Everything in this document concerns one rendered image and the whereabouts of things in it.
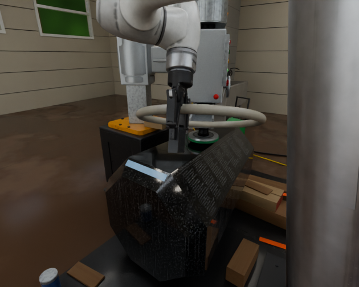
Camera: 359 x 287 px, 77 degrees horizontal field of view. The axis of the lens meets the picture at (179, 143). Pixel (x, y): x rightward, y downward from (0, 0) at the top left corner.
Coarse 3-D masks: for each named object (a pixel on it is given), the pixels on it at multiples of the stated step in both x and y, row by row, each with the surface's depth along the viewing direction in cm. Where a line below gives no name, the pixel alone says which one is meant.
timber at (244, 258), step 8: (248, 240) 165; (240, 248) 158; (248, 248) 158; (256, 248) 158; (232, 256) 152; (240, 256) 152; (248, 256) 152; (256, 256) 161; (232, 264) 146; (240, 264) 146; (248, 264) 146; (232, 272) 143; (240, 272) 141; (248, 272) 148; (232, 280) 145; (240, 280) 141
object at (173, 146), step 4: (176, 132) 63; (176, 136) 63; (172, 140) 64; (176, 140) 63; (168, 144) 64; (172, 144) 64; (176, 144) 63; (168, 148) 64; (172, 148) 64; (176, 148) 63; (168, 152) 64; (172, 152) 64; (176, 152) 63
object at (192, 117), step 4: (212, 104) 142; (192, 116) 115; (196, 116) 131; (200, 116) 131; (204, 116) 131; (208, 116) 131; (212, 116) 113; (192, 120) 116; (196, 120) 122; (200, 120) 122; (204, 120) 122; (208, 120) 122; (212, 120) 108; (212, 128) 110
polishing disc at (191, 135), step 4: (192, 132) 164; (196, 132) 164; (212, 132) 164; (192, 136) 156; (196, 136) 156; (200, 136) 156; (208, 136) 156; (212, 136) 156; (216, 136) 156; (196, 140) 151; (200, 140) 150; (204, 140) 150; (208, 140) 150; (212, 140) 151
